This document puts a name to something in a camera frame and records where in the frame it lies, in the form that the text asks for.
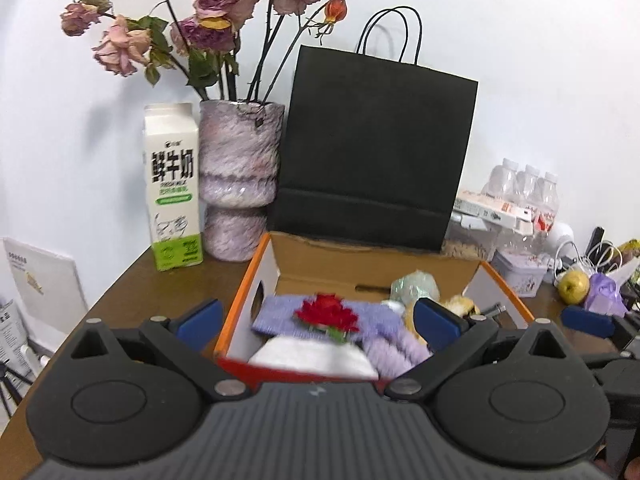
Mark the clear seed storage container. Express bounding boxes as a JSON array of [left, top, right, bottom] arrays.
[[442, 212, 506, 263]]

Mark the printed food packet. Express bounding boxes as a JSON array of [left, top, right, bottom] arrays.
[[0, 300, 31, 361]]

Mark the clear water bottle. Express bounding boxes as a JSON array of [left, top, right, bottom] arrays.
[[515, 164, 542, 211], [482, 158, 521, 202], [532, 171, 560, 233]]

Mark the black upright device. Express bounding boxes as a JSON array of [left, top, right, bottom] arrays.
[[589, 226, 606, 263]]

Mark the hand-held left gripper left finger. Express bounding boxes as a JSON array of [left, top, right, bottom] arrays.
[[70, 298, 251, 402]]

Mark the purple plastic bag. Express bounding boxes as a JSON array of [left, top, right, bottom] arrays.
[[585, 272, 628, 317]]

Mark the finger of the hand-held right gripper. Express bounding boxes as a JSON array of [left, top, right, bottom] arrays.
[[560, 305, 619, 340]]

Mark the black paper bag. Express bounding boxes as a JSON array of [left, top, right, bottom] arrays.
[[266, 6, 479, 254]]

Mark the mottled purple vase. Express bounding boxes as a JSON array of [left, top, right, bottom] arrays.
[[199, 99, 286, 262]]

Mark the purple knitted cloth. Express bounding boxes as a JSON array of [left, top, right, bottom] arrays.
[[250, 294, 401, 341]]

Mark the colourful snack packet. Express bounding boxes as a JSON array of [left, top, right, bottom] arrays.
[[617, 239, 640, 281]]

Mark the cardboard box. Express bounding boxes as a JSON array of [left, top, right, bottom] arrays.
[[214, 231, 536, 396]]

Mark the red artificial flower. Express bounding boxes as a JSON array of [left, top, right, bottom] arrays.
[[294, 293, 361, 345]]

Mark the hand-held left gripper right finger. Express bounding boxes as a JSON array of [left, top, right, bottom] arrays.
[[385, 297, 569, 403]]

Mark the white flat carton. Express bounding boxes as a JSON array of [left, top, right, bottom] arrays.
[[454, 190, 535, 236]]

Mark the yellow mushroom plush toy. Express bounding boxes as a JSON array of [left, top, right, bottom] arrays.
[[380, 295, 482, 347]]

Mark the white cable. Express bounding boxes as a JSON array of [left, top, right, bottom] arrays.
[[550, 240, 621, 281]]

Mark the black tripod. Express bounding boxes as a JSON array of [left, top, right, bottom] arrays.
[[0, 360, 36, 418]]

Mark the printed tin box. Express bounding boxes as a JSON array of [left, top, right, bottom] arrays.
[[490, 248, 549, 297]]

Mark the white green milk carton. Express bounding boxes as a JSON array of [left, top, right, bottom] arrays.
[[144, 102, 205, 272]]

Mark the yellow-green apple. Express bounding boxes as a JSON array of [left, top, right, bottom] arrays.
[[557, 270, 591, 306]]

